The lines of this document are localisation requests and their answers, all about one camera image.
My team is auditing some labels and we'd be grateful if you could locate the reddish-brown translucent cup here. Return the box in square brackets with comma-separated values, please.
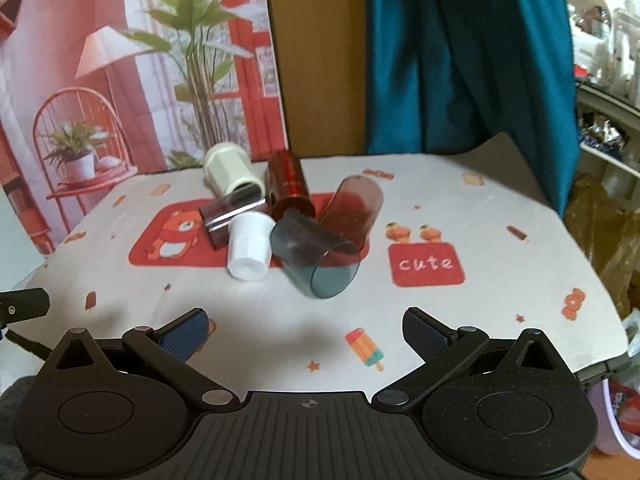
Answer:
[320, 174, 384, 249]

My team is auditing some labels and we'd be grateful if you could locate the white plastic cup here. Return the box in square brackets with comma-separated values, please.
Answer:
[227, 211, 276, 282]

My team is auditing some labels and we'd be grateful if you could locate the dark brown translucent cup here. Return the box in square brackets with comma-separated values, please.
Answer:
[198, 184, 269, 250]

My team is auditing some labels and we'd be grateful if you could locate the grey-blue translucent cup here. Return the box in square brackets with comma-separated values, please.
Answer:
[270, 209, 361, 299]

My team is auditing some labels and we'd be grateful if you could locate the cream faceted cup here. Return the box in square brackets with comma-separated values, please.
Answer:
[203, 142, 265, 196]

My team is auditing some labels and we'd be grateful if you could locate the printed room backdrop cloth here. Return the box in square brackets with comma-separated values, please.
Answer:
[1, 0, 288, 255]

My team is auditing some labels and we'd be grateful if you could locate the cartoon bear tablecloth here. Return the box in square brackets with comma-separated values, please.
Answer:
[15, 134, 627, 394]

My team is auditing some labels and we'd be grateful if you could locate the strawberry print bag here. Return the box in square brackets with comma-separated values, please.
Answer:
[587, 309, 640, 461]

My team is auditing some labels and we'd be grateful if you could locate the red metallic tumbler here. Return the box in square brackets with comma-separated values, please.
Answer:
[265, 150, 316, 221]

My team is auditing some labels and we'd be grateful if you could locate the yellow plastic bag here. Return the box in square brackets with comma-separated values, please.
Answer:
[563, 174, 639, 318]

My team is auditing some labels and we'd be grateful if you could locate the teal curtain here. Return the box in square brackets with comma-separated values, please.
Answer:
[366, 0, 579, 212]

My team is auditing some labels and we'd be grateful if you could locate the white storage shelf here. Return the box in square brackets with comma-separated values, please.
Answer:
[566, 0, 639, 202]

